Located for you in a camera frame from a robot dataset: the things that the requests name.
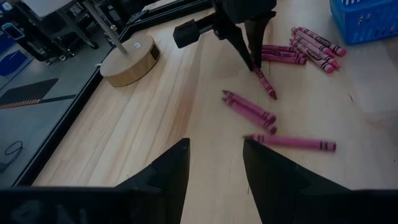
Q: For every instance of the black floor mat striped edge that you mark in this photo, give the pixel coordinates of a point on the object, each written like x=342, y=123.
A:
x=28, y=93

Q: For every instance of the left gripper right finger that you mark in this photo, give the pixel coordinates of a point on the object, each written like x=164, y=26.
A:
x=311, y=202

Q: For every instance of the magenta crayon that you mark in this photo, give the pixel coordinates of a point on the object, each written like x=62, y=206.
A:
x=283, y=59
x=248, y=114
x=248, y=105
x=280, y=48
x=289, y=142
x=265, y=84

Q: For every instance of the blue plastic basket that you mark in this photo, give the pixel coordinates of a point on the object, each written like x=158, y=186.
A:
x=367, y=21

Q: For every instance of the black metal cart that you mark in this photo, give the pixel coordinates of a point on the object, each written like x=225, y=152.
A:
x=46, y=34

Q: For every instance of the blue bin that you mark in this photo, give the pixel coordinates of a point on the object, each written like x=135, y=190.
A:
x=11, y=62

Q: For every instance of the black aluminium table frame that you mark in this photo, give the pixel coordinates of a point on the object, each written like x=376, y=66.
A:
x=59, y=127

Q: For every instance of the white shade wooden table lamp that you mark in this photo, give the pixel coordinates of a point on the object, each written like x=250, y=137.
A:
x=130, y=62

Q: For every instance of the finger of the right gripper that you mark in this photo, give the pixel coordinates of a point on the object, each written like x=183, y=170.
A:
x=236, y=40
x=259, y=34

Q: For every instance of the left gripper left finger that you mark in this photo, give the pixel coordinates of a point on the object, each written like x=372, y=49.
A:
x=109, y=205

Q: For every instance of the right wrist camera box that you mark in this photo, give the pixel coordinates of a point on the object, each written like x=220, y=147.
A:
x=186, y=34

